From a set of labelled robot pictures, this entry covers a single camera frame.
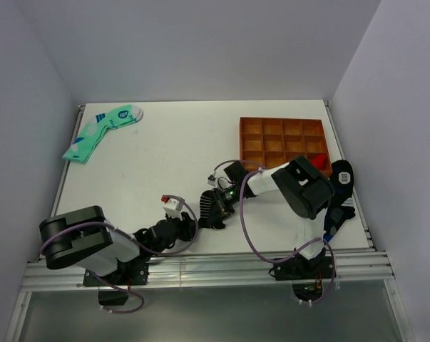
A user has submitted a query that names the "green blue patterned sock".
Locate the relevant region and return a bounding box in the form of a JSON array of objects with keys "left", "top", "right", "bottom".
[{"left": 62, "top": 104, "right": 143, "bottom": 164}]

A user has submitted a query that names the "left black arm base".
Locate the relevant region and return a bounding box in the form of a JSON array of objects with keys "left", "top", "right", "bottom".
[{"left": 83, "top": 261, "right": 148, "bottom": 313}]

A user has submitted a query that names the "aluminium front rail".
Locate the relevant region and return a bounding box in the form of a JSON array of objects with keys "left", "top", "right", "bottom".
[{"left": 19, "top": 251, "right": 395, "bottom": 293}]

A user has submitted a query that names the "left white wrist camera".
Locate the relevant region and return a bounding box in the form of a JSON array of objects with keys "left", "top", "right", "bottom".
[{"left": 161, "top": 195, "right": 184, "bottom": 220}]

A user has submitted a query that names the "black white striped sock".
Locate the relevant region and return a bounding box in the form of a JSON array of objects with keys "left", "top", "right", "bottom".
[{"left": 198, "top": 190, "right": 227, "bottom": 230}]

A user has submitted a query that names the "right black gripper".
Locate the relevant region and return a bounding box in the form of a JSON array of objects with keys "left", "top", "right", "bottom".
[{"left": 208, "top": 183, "right": 243, "bottom": 227}]

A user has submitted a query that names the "orange compartment tray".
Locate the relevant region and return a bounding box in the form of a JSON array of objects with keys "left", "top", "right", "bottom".
[{"left": 239, "top": 117, "right": 332, "bottom": 177}]

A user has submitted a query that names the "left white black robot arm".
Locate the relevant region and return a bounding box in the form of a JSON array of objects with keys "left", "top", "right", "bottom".
[{"left": 39, "top": 205, "right": 198, "bottom": 284}]

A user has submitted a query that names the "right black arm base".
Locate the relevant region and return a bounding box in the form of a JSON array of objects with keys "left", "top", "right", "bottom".
[{"left": 269, "top": 252, "right": 334, "bottom": 301}]

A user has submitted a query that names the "rolled red sock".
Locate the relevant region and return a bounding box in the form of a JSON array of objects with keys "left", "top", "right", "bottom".
[{"left": 310, "top": 153, "right": 327, "bottom": 170}]

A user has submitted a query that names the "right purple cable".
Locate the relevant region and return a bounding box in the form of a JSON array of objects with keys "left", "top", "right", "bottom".
[{"left": 213, "top": 159, "right": 339, "bottom": 306}]

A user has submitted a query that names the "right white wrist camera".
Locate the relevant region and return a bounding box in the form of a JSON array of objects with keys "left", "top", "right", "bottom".
[{"left": 208, "top": 171, "right": 220, "bottom": 188}]

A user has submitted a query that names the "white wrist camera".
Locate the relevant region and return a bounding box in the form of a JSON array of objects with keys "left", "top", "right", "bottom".
[
  {"left": 161, "top": 195, "right": 184, "bottom": 220},
  {"left": 208, "top": 171, "right": 220, "bottom": 188}
]

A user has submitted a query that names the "dark blue sock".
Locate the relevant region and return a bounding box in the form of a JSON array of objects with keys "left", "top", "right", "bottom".
[{"left": 324, "top": 160, "right": 355, "bottom": 242}]

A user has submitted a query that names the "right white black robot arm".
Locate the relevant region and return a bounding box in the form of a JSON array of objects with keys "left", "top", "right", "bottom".
[{"left": 198, "top": 156, "right": 335, "bottom": 278}]

